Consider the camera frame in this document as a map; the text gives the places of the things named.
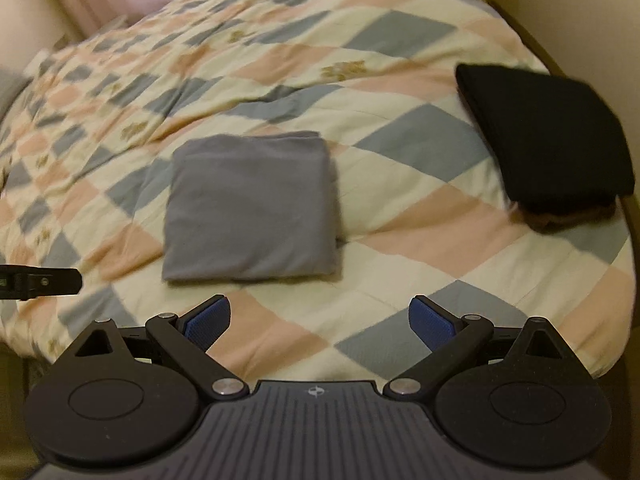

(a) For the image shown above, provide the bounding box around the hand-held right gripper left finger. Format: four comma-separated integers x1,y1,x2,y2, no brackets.
75,295,251,402

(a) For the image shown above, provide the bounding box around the wooden bed frame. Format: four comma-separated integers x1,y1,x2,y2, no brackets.
487,0,568,77

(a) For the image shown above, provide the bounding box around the brown garment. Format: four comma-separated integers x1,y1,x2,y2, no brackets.
515,199,617,235

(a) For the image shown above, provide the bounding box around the black garment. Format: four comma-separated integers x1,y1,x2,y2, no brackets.
454,62,636,211

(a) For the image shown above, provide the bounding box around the checkered pastel quilt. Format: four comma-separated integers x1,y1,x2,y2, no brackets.
0,0,632,381

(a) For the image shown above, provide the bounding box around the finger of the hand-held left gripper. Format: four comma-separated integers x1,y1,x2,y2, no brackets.
0,266,83,302

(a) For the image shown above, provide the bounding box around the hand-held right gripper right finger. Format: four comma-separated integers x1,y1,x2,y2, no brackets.
382,296,567,402

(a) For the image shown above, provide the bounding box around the grey long-sleeve shirt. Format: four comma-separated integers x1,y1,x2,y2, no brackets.
161,130,343,284

